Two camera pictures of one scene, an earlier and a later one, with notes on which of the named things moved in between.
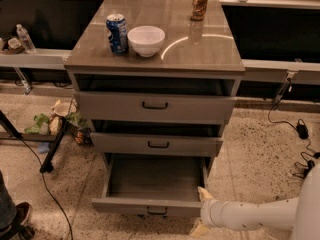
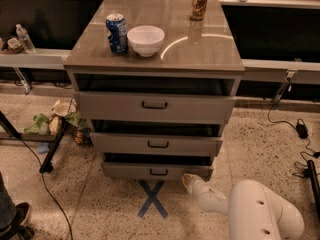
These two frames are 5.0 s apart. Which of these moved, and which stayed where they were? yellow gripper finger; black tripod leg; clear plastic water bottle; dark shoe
Moved: yellow gripper finger
Stayed: black tripod leg; clear plastic water bottle; dark shoe
